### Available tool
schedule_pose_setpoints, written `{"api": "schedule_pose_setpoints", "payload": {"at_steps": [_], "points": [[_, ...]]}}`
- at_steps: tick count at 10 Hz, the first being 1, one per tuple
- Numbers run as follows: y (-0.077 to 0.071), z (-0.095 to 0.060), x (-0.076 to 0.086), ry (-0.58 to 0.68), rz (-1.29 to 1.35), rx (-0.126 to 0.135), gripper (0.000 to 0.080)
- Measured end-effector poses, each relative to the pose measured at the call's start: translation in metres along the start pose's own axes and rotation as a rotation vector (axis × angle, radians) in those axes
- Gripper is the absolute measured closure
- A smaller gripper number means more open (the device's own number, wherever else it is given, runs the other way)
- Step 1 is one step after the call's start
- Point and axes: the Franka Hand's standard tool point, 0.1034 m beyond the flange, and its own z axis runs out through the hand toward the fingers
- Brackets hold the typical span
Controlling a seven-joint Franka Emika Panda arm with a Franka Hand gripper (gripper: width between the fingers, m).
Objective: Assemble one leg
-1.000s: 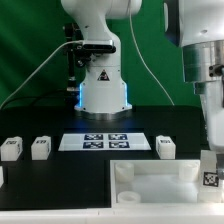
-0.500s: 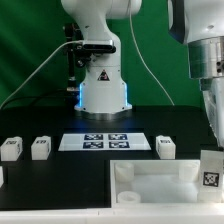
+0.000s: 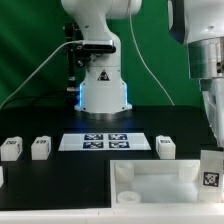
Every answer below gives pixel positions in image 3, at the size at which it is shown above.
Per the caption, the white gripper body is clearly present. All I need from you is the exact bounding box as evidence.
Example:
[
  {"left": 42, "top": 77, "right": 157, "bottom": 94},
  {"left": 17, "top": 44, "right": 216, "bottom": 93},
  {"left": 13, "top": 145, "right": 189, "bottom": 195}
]
[{"left": 200, "top": 78, "right": 224, "bottom": 148}]

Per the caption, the white square tabletop part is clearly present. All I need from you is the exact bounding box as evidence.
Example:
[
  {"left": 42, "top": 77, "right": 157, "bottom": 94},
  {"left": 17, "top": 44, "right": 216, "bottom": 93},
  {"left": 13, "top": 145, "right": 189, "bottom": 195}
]
[{"left": 110, "top": 160, "right": 200, "bottom": 208}]

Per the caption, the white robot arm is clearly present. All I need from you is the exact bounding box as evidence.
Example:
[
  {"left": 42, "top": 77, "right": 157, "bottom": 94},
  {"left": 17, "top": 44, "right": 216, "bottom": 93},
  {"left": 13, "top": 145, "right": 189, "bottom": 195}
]
[{"left": 61, "top": 0, "right": 224, "bottom": 148}]

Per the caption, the white sheet with markers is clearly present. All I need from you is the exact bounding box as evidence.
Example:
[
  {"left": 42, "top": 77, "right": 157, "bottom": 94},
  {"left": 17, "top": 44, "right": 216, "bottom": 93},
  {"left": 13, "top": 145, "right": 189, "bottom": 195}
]
[{"left": 59, "top": 133, "right": 151, "bottom": 151}]

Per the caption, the white block left edge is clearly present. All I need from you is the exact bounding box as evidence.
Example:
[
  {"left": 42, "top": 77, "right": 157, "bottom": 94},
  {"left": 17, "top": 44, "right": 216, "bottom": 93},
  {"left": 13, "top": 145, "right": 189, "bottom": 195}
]
[{"left": 0, "top": 166, "right": 4, "bottom": 188}]

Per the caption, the white cable right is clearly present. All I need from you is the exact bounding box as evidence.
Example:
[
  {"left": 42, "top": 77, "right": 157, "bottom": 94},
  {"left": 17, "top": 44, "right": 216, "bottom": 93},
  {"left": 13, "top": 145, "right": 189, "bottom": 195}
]
[{"left": 126, "top": 0, "right": 176, "bottom": 106}]

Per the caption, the black camera on base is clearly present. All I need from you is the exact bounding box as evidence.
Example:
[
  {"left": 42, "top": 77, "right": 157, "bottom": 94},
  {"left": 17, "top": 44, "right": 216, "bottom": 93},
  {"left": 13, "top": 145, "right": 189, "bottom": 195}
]
[{"left": 76, "top": 40, "right": 116, "bottom": 53}]

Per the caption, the white front rail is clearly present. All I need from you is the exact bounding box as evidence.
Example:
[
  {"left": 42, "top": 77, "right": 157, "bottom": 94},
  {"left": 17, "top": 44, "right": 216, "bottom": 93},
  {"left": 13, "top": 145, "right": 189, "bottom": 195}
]
[{"left": 0, "top": 203, "right": 224, "bottom": 224}]

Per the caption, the black camera stand pole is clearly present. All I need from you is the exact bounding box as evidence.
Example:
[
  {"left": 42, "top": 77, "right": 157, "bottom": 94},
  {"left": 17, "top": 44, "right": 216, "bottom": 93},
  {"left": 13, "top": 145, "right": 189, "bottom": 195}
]
[{"left": 63, "top": 23, "right": 82, "bottom": 92}]

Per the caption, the grey cable left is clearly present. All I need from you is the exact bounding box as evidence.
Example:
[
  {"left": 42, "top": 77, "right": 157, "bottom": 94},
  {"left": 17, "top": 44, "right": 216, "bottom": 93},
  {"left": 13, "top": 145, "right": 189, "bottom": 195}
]
[{"left": 0, "top": 39, "right": 84, "bottom": 109}]

